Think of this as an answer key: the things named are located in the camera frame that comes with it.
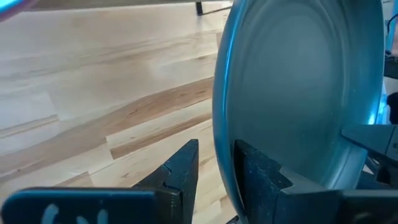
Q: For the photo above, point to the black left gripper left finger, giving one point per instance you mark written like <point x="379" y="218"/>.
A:
<point x="182" y="180"/>

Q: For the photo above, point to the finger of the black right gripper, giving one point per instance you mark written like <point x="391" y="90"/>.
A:
<point x="387" y="175"/>
<point x="379" y="140"/>

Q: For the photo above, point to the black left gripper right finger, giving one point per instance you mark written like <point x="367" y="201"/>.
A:
<point x="264" y="193"/>

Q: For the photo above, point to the large blue plate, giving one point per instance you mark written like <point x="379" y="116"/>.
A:
<point x="295" y="77"/>

